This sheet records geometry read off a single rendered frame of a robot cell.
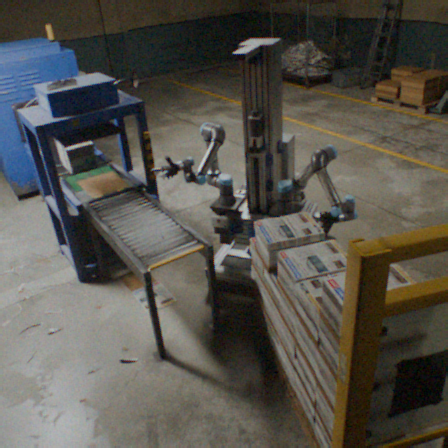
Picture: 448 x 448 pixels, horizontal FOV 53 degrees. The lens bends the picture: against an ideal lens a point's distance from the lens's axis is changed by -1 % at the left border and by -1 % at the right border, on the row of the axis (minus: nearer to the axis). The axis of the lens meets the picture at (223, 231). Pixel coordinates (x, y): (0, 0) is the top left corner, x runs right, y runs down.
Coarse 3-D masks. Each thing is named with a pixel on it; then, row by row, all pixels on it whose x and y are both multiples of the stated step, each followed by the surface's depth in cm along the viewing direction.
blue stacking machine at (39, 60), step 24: (48, 24) 551; (0, 48) 554; (24, 48) 541; (48, 48) 555; (0, 72) 528; (24, 72) 542; (48, 72) 557; (72, 72) 573; (0, 96) 538; (24, 96) 553; (0, 120) 549; (0, 144) 560; (0, 168) 669; (24, 168) 587; (24, 192) 600
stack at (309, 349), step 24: (264, 288) 312; (264, 312) 327; (288, 312) 268; (264, 336) 340; (288, 336) 274; (288, 360) 286; (312, 360) 239; (288, 384) 299; (312, 384) 248; (312, 408) 255
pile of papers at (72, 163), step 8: (56, 144) 473; (80, 144) 459; (88, 144) 459; (64, 152) 456; (72, 152) 453; (80, 152) 458; (88, 152) 462; (64, 160) 472; (72, 160) 457; (80, 160) 462; (88, 160) 466; (96, 160) 471; (72, 168) 460; (80, 168) 465; (88, 168) 469
